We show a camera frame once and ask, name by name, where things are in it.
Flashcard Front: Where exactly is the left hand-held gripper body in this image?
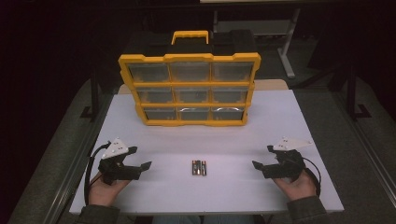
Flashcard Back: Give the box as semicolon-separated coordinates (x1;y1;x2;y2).
98;137;142;186

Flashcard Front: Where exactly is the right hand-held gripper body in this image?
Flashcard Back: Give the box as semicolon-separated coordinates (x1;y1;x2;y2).
262;135;313;183

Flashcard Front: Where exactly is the clear plastic drawer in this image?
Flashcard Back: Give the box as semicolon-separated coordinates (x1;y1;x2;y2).
173;87;211;104

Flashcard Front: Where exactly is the yellow and black drawer organizer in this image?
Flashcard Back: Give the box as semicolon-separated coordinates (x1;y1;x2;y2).
118;29;262;128

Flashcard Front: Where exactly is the person's right hand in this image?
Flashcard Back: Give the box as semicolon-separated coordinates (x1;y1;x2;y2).
274;171;317;202

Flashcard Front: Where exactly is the person's left hand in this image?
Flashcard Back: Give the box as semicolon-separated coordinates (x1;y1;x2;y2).
88;174;132;207

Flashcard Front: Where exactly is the black metal stand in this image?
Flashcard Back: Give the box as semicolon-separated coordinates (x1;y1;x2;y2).
79;70;101;121
346;64;373;121

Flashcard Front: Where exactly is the set of clear organizer drawers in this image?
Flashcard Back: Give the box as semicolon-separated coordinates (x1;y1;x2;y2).
128;62;255;121

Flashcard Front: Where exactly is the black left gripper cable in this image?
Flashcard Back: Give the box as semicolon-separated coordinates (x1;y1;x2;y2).
83;141;112;206

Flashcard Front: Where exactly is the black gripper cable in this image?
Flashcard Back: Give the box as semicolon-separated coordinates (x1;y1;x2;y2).
303;157;322;198
83;141;112;206

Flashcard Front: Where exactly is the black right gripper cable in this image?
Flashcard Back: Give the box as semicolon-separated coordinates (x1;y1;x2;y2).
303;157;322;198

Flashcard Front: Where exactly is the aluminium frame rail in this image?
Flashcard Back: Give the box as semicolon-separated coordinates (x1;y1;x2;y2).
332;92;396;200
46;92;113;224

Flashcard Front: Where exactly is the white metal desk frame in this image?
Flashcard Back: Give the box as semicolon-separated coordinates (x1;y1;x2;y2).
199;0;344;79

